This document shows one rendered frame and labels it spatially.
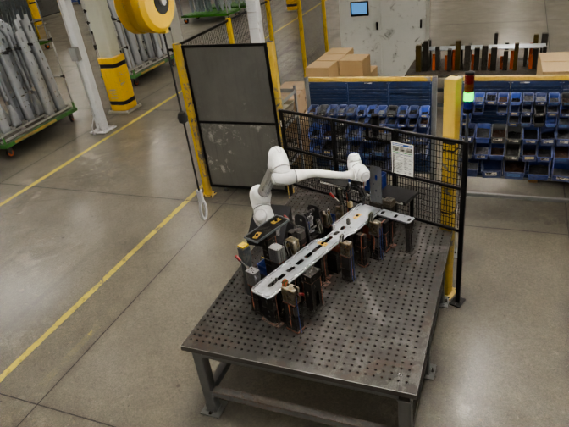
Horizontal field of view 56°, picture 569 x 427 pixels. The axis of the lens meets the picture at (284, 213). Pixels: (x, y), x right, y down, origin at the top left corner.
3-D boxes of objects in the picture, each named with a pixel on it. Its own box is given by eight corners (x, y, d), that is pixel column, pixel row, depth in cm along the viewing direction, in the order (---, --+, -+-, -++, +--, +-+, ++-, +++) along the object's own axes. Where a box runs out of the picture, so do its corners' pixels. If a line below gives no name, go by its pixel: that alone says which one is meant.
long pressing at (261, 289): (272, 302, 355) (272, 300, 354) (247, 290, 369) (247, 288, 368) (383, 209, 440) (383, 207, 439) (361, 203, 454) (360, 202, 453)
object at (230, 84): (300, 199, 679) (280, 38, 580) (295, 205, 668) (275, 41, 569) (207, 192, 729) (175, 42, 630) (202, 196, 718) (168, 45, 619)
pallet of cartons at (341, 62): (358, 134, 841) (355, 68, 789) (311, 131, 874) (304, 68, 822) (379, 108, 933) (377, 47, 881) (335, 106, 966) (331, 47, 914)
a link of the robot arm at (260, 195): (251, 214, 461) (245, 192, 470) (268, 213, 466) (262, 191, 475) (273, 166, 396) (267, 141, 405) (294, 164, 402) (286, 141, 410)
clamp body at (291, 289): (299, 336, 365) (293, 295, 347) (283, 328, 374) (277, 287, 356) (309, 327, 371) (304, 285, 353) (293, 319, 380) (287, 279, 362)
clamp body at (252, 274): (260, 316, 388) (252, 276, 370) (249, 310, 394) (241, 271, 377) (269, 308, 393) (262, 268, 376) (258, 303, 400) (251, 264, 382)
